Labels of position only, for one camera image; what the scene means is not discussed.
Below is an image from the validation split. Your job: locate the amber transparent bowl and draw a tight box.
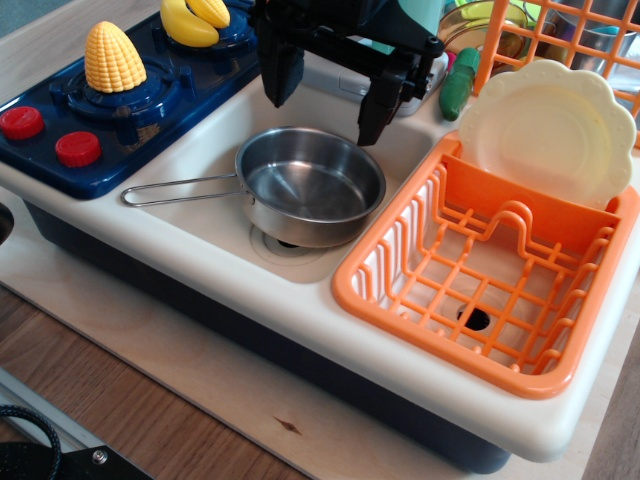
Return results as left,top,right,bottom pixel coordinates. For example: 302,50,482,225
438,1,526,59

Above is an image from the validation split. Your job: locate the red stove knob left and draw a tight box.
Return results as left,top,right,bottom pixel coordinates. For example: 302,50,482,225
0,106,45,141

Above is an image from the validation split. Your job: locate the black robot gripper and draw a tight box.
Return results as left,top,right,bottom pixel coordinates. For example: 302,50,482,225
250,1,444,146

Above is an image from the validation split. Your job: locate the teal plastic cup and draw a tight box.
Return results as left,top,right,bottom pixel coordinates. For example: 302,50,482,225
367,1,444,54

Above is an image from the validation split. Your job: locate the small stainless steel pan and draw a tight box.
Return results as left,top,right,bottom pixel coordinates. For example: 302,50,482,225
120,126,388,250

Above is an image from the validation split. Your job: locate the navy blue toy stove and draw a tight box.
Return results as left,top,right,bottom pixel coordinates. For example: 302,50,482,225
1,1,259,199

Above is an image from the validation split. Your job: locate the red stove knob right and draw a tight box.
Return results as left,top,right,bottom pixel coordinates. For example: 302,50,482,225
55,131,102,168

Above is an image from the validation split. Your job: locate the orange plastic lattice basket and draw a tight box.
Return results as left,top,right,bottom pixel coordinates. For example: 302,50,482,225
474,1,639,122

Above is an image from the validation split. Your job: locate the yellow toy corn cob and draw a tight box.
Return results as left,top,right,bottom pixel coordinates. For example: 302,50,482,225
84,21,147,94

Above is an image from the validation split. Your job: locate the stainless steel pot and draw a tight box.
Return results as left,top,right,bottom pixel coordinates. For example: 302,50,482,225
535,1,639,74

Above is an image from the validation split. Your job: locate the cream scalloped plastic plate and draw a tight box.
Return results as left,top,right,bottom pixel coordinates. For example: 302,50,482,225
458,60,636,209

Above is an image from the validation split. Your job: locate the grey toy faucet base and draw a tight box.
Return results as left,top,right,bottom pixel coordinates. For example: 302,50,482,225
302,52,449,117

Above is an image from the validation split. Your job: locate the green toy vegetable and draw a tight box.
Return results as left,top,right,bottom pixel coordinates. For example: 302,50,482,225
439,47,480,121

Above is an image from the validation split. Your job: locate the red stove knob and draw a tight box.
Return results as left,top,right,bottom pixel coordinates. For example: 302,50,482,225
55,131,102,168
0,106,45,141

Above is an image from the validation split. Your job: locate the yellow toy banana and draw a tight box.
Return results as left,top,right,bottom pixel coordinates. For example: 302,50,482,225
160,0,220,48

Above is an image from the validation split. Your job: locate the orange plastic drying rack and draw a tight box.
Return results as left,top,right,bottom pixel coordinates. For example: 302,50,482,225
332,134,639,400

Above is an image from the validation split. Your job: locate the black braided cable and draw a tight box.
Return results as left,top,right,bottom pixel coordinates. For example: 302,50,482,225
0,404,62,480

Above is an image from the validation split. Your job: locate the black bracket with screw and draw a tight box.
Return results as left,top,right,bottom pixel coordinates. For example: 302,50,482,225
45,446,152,480

